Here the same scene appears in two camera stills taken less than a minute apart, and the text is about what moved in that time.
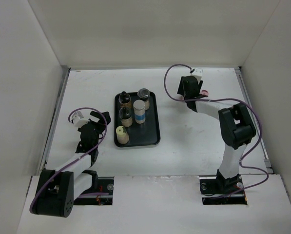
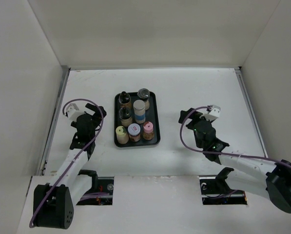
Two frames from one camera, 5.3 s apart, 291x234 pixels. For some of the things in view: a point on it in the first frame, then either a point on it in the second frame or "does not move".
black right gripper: [181, 90] to [189, 126]
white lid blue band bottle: [139, 109] does not move
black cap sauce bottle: [125, 114] does not move
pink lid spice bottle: [204, 92] to [148, 133]
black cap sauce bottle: [124, 99] does not move
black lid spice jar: [144, 94] does not move
